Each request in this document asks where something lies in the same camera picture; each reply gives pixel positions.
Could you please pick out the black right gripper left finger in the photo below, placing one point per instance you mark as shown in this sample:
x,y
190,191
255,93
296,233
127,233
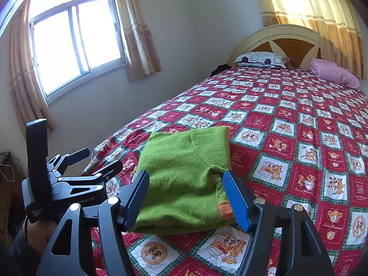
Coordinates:
x,y
71,248

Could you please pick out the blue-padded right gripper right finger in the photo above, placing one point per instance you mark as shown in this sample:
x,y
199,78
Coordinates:
x,y
301,252

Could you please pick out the green orange white striped sweater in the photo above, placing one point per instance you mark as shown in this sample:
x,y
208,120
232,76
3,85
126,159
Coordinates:
x,y
186,192

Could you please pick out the dark sleeved left forearm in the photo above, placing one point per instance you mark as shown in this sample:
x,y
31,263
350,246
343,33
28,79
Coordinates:
x,y
20,258

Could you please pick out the left hand holding handle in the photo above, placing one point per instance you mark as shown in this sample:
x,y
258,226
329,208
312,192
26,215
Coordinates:
x,y
38,234

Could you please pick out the brown bedside table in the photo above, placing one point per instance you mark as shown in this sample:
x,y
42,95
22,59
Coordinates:
x,y
12,207

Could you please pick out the beige left window curtain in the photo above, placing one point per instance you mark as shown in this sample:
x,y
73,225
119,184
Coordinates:
x,y
27,98

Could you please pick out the red patchwork bedspread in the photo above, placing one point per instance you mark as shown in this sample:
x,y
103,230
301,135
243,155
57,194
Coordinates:
x,y
294,137

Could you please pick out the beige side window curtain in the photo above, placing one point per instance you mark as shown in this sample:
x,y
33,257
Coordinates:
x,y
140,52

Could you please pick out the pink pillow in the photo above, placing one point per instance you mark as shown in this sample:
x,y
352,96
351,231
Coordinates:
x,y
332,72

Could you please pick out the white patterned pillow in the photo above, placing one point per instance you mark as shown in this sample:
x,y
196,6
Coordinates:
x,y
262,59

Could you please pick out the black object beside bed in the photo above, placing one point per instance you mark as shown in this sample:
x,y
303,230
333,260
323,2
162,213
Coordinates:
x,y
222,68

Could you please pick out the cream and brown headboard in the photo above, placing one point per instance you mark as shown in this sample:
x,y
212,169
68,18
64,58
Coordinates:
x,y
299,44

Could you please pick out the yellow curtain behind headboard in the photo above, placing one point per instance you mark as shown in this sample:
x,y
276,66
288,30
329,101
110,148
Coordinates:
x,y
334,20

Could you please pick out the side window with frame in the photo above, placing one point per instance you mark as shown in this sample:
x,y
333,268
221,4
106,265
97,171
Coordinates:
x,y
73,41

